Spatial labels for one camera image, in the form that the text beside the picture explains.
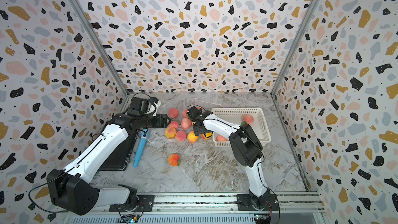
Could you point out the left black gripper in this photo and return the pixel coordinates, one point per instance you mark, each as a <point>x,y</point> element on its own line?
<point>164,120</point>

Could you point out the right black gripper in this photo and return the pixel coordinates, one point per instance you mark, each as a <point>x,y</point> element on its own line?
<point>195,130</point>

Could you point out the orange red lone peach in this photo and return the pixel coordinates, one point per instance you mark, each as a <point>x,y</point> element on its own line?
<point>173,160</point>

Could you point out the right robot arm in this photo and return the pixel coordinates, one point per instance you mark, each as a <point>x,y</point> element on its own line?
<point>246,147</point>

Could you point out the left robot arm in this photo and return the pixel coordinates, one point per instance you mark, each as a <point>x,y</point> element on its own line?
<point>70,188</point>

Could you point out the orange pink peach front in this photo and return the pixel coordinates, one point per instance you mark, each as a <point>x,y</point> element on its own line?
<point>191,137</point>

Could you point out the yellow pink peach front left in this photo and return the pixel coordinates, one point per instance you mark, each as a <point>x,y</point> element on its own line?
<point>170,132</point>

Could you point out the blue cylindrical tube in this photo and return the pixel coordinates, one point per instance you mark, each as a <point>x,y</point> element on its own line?
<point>140,148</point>

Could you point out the black case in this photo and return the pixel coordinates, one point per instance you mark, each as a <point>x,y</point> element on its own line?
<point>120,157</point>

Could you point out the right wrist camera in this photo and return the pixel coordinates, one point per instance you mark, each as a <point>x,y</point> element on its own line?
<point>194,112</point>

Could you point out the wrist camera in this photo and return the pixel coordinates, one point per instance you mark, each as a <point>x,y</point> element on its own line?
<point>143,107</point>
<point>194,112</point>

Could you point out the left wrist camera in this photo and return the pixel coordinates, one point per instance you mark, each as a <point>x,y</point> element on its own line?
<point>143,107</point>

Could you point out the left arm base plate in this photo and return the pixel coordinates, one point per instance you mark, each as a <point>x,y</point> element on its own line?
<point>136,204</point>

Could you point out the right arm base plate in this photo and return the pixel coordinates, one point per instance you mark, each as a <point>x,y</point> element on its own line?
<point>248,202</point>

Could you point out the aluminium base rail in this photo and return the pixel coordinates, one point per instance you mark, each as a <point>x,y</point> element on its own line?
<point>209,208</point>

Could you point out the right aluminium corner post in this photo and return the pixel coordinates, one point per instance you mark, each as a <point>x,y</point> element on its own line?
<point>295,44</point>

